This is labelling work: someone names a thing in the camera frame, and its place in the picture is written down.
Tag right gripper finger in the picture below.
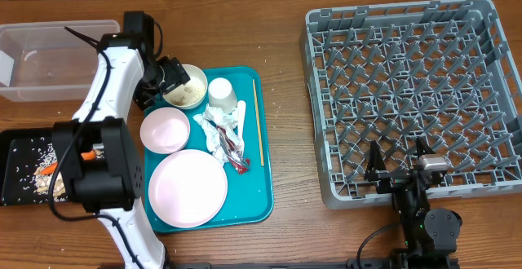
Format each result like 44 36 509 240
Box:
414 137 435 158
365 140 387 182

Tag white bowl with crumbs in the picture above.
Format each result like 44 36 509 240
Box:
163 64 208 110

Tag pink bowl with nuts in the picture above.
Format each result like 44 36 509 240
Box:
140 107 191 154

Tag white napkin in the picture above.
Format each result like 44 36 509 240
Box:
192 104 240 165

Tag large pink plate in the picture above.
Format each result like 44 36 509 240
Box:
148 149 228 228

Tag orange carrot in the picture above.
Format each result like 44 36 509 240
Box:
39 150 97 175

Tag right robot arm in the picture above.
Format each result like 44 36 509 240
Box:
356 138 462 269

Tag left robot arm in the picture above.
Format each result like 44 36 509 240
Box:
48 11 190 268

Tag grey dishwasher rack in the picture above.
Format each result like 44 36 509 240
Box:
301 0 521 209

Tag black waste tray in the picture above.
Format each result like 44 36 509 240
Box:
1 128 58 206

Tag white paper cup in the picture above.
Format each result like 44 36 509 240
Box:
208 77 237 113

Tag white plastic fork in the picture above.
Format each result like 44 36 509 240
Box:
237 100 246 157

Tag clear plastic bin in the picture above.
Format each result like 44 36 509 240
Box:
1 20 120 102

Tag wooden chopstick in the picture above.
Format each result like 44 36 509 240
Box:
252 79 264 166

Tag teal serving tray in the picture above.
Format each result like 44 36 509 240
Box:
144 65 275 234

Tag spilled rice grains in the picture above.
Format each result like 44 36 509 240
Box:
9 137 57 205

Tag pile of nuts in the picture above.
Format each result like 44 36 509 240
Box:
32 167 65 199

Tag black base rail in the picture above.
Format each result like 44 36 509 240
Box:
170 257 462 269

